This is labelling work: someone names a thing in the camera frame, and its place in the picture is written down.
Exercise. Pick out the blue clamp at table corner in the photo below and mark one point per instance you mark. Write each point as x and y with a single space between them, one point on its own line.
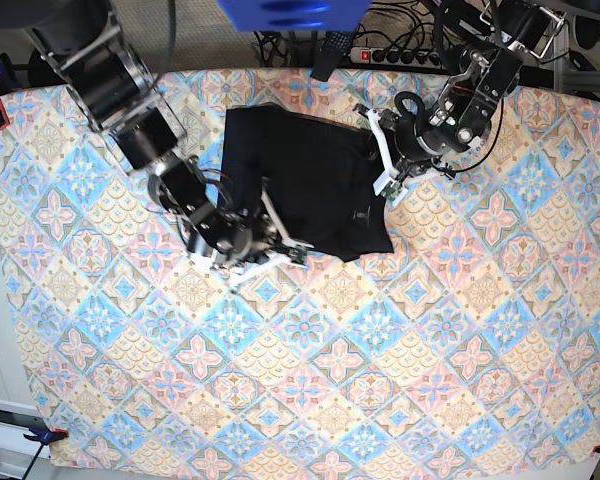
44 436

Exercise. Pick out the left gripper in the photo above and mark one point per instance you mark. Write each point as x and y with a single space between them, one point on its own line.
398 135

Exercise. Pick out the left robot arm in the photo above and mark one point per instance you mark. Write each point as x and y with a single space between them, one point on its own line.
483 74

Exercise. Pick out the black round stool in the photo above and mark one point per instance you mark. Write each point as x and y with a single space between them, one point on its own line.
40 74

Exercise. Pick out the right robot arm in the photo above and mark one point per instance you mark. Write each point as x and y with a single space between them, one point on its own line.
84 44

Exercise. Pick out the dark navy T-shirt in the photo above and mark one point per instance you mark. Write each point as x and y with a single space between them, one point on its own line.
319 176

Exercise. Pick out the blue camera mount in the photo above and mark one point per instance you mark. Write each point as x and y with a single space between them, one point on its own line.
294 15

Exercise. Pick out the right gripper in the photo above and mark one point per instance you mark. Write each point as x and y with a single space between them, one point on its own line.
248 245

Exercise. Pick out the white power strip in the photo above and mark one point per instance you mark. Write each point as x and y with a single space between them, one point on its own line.
402 57

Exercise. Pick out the patterned tablecloth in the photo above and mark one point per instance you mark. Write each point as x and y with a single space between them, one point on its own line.
471 350

